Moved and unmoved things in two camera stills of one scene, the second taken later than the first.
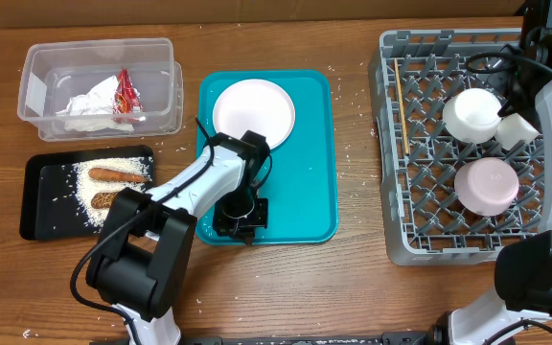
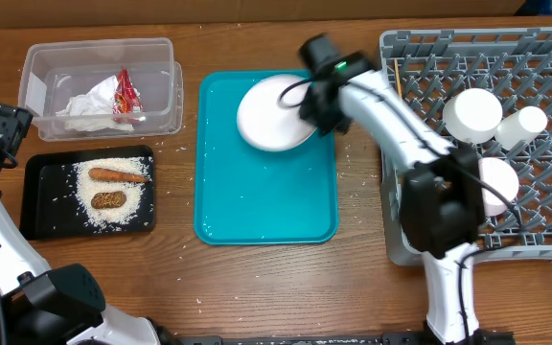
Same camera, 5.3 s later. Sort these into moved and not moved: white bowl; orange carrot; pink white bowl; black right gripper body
Moved: black right gripper body
Not moved: pink white bowl; orange carrot; white bowl
